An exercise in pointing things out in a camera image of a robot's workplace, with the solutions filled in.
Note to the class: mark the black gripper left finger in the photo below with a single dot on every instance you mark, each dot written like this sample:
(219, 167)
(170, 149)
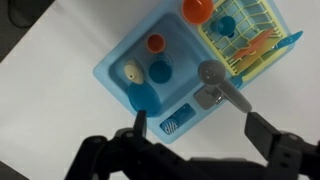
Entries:
(110, 156)

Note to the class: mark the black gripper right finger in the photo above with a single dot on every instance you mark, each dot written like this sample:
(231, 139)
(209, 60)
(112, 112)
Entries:
(286, 153)

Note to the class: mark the white plastic bottle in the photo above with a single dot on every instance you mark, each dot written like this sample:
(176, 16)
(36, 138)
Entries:
(134, 71)

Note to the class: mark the light blue toy sink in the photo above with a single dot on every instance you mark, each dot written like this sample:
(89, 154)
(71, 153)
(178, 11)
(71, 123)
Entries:
(185, 56)

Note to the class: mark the blue toy spoon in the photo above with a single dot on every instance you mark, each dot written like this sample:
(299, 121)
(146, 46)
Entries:
(236, 81)

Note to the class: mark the blue toy cup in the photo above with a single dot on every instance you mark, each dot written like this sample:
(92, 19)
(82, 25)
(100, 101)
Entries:
(160, 71)

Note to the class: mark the grey toy faucet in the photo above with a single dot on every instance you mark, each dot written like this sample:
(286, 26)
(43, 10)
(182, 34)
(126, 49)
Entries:
(213, 73)

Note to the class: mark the orange toy plate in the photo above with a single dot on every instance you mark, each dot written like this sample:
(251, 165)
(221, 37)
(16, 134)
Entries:
(255, 45)

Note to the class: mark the blue toy knife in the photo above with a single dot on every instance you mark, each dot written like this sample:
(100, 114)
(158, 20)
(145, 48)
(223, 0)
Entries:
(288, 39)

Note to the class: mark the small orange toy cup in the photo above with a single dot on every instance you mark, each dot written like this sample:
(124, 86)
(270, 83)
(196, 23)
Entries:
(155, 43)

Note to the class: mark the yellow toy dish rack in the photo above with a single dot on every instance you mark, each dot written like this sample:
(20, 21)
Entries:
(243, 13)

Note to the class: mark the orange toy pot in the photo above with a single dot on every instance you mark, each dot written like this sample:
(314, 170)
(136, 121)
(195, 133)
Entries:
(197, 10)

